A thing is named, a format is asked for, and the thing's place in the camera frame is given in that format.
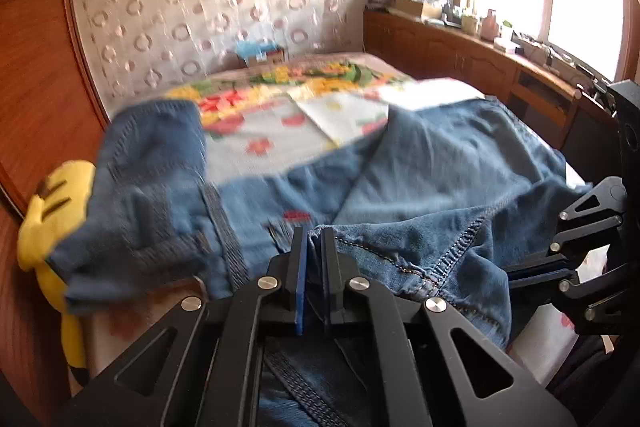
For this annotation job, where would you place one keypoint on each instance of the strawberry print bed sheet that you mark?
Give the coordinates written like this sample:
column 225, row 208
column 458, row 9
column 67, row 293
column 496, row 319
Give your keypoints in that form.
column 265, row 127

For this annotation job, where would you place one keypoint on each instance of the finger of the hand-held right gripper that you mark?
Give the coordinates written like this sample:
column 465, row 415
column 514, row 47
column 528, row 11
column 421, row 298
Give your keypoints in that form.
column 595, row 297
column 595, row 217

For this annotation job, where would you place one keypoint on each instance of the white jar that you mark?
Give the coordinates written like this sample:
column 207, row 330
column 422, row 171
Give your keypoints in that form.
column 469, row 24

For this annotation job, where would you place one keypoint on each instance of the cardboard box with blue bag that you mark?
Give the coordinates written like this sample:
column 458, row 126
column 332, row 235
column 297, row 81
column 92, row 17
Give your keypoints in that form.
column 260, row 54

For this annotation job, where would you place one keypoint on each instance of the open cardboard box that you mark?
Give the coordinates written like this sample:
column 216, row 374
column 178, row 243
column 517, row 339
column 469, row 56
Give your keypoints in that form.
column 417, row 7

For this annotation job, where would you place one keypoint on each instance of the wooden slatted wardrobe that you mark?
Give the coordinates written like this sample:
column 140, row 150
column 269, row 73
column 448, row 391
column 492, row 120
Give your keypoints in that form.
column 30, row 107

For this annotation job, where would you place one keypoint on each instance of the blue denim pants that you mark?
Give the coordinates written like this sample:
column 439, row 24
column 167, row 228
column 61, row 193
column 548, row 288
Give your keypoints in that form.
column 450, row 187
column 140, row 207

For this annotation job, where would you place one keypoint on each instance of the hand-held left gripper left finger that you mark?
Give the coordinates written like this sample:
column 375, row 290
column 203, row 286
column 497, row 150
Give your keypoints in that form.
column 301, row 282

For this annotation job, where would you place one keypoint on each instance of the folded blue denim pants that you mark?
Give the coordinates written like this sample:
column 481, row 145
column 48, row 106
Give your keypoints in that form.
column 140, row 207

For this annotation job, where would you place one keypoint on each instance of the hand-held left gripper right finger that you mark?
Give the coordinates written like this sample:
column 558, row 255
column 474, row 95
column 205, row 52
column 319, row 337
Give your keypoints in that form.
column 327, row 282

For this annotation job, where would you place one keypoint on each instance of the wooden cabinet counter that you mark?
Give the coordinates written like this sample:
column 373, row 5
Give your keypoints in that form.
column 450, row 52

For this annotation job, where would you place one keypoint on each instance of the pink bottle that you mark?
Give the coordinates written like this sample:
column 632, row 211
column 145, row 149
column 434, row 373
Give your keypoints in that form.
column 490, row 27

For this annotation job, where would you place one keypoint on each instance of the green capped bottle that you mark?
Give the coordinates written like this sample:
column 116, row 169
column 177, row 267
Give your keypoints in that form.
column 507, row 34

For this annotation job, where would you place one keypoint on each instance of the circle patterned sheer curtain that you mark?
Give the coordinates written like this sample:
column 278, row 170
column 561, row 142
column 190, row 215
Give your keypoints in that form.
column 200, row 7

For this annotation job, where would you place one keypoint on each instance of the yellow plush toy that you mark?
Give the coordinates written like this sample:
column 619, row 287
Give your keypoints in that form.
column 55, row 207

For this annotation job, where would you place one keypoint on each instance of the floral blanket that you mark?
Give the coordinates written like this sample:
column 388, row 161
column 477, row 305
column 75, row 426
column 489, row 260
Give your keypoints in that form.
column 320, row 74

